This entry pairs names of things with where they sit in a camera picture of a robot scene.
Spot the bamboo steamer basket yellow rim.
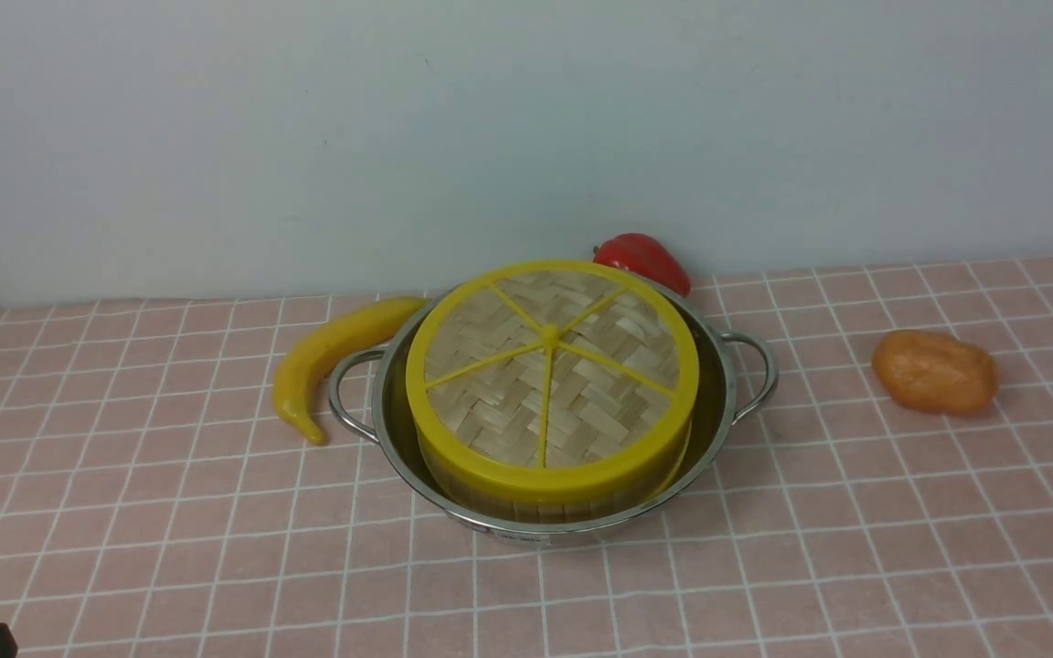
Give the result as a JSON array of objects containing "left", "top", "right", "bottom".
[{"left": 417, "top": 411, "right": 693, "bottom": 524}]

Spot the woven bamboo steamer lid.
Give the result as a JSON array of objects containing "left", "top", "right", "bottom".
[{"left": 404, "top": 260, "right": 701, "bottom": 504}]

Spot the stainless steel pot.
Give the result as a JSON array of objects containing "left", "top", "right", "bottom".
[{"left": 326, "top": 281, "right": 779, "bottom": 547}]

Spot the pink checked tablecloth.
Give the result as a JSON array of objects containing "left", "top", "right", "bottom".
[{"left": 0, "top": 258, "right": 1053, "bottom": 657}]

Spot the yellow chili pepper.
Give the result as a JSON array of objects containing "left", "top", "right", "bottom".
[{"left": 272, "top": 296, "right": 428, "bottom": 446}]

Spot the orange-brown potato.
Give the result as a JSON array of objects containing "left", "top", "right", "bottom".
[{"left": 872, "top": 330, "right": 1000, "bottom": 416}]

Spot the red bell pepper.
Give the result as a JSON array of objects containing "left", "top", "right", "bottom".
[{"left": 592, "top": 232, "right": 691, "bottom": 297}]

